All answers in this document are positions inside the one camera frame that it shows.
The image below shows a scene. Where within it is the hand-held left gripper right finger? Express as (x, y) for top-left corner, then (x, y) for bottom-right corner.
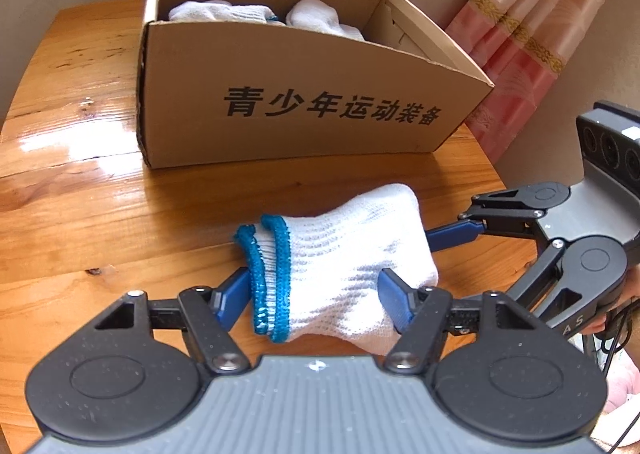
(379, 269), (553, 377)

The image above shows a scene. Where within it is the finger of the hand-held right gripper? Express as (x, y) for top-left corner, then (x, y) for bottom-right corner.
(504, 239), (577, 323)
(424, 186), (546, 251)

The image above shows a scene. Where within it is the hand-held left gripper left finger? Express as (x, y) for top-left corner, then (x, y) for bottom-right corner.
(75, 268), (251, 375)

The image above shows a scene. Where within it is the white knit glove blue cuff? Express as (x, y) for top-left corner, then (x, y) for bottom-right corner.
(286, 0), (366, 42)
(235, 183), (440, 355)
(168, 0), (278, 27)

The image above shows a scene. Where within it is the brown cardboard box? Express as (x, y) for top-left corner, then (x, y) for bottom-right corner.
(136, 0), (496, 169)

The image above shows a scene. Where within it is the person's right hand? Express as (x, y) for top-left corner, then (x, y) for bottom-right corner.
(595, 266), (640, 335)

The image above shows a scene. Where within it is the pale floral bedding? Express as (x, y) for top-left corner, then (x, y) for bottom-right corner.
(600, 349), (640, 435)

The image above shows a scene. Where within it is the pink curtain with gold band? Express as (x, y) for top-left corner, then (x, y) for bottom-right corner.
(445, 0), (628, 169)

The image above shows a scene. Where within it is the black cable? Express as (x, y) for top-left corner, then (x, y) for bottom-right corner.
(580, 301), (640, 454)

